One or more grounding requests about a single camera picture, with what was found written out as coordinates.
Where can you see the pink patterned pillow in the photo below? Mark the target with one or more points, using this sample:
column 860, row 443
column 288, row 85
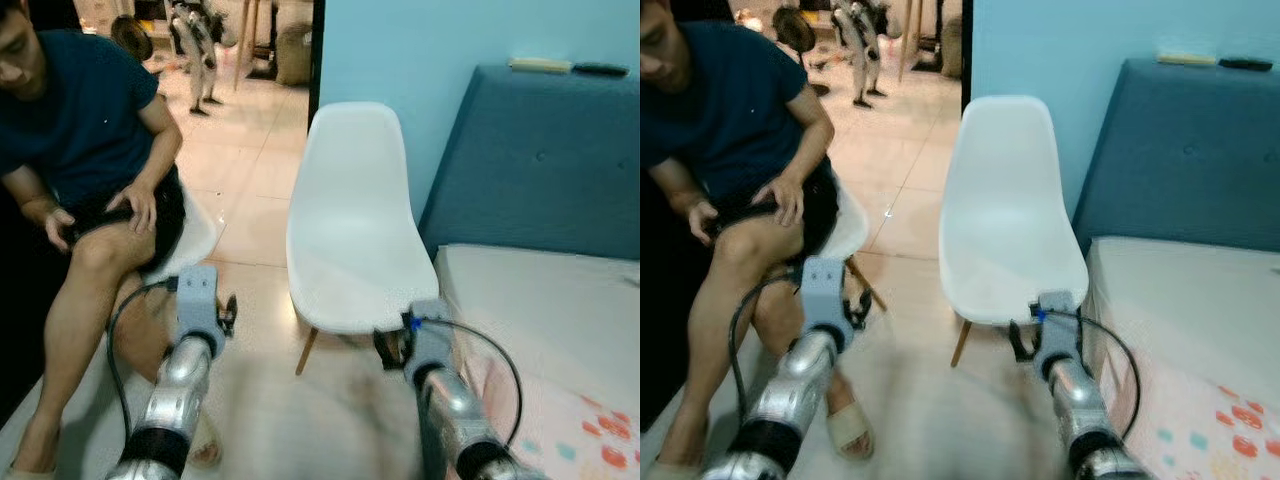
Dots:
column 600, row 440
column 1240, row 430

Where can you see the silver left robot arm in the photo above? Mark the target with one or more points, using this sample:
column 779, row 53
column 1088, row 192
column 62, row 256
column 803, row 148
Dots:
column 180, row 385
column 790, row 400

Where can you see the white plastic chair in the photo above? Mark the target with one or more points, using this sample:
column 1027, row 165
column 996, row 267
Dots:
column 850, row 230
column 350, row 220
column 1005, row 210
column 195, row 240

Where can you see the beige slipper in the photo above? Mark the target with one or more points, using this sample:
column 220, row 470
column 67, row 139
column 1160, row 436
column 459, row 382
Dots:
column 28, row 470
column 207, row 445
column 850, row 430

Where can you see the cream bed mattress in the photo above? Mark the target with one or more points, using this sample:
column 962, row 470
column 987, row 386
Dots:
column 1200, row 290
column 560, row 310

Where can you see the blue upholstered headboard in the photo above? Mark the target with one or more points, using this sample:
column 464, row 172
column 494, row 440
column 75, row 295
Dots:
column 1190, row 150
column 540, row 160

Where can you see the person in dark t-shirt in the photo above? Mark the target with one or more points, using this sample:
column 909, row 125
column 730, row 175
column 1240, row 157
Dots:
column 70, row 110
column 720, row 110

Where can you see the brown burlap sack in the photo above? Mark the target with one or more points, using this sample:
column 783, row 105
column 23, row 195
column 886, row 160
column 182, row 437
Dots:
column 294, row 55
column 952, row 48

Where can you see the standing humanoid robot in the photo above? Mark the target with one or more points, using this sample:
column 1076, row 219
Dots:
column 858, row 40
column 200, row 45

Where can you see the wooden table leg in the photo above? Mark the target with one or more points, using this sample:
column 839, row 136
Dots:
column 243, row 45
column 906, row 40

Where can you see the dark floor fan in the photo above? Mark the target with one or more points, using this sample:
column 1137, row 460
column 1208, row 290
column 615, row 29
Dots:
column 793, row 30
column 132, row 38

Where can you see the cream remote control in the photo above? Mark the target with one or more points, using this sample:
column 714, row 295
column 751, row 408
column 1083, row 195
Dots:
column 1187, row 59
column 538, row 65

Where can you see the black remote control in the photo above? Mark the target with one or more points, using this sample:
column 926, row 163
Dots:
column 1246, row 64
column 600, row 70

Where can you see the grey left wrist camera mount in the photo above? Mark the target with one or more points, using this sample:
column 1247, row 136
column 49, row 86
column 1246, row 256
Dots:
column 825, row 295
column 197, row 300

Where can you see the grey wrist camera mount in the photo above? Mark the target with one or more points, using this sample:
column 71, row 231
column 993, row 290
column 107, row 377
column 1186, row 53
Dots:
column 197, row 300
column 1055, row 335
column 428, row 345
column 825, row 295

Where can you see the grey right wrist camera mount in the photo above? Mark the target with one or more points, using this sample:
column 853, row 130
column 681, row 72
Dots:
column 1055, row 335
column 428, row 345

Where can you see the black door frame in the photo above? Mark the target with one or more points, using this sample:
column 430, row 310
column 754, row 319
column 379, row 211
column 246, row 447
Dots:
column 316, row 60
column 967, row 55

